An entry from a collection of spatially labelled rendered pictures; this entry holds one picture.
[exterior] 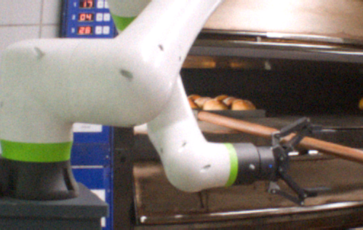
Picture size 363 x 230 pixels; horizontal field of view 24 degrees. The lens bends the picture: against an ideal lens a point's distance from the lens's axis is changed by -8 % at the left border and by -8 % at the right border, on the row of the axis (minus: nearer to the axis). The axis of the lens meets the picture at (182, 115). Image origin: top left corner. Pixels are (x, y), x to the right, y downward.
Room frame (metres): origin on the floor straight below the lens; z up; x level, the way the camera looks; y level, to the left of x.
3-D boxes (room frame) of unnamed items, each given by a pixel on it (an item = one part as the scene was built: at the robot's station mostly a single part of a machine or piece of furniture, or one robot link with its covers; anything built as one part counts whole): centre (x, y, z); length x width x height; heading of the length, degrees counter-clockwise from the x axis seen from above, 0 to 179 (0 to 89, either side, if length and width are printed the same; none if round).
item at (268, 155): (1.98, -0.20, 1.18); 0.09 x 0.07 x 0.08; 113
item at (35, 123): (1.41, 0.22, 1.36); 0.16 x 0.13 x 0.19; 70
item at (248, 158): (1.95, -0.13, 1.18); 0.12 x 0.06 x 0.09; 23
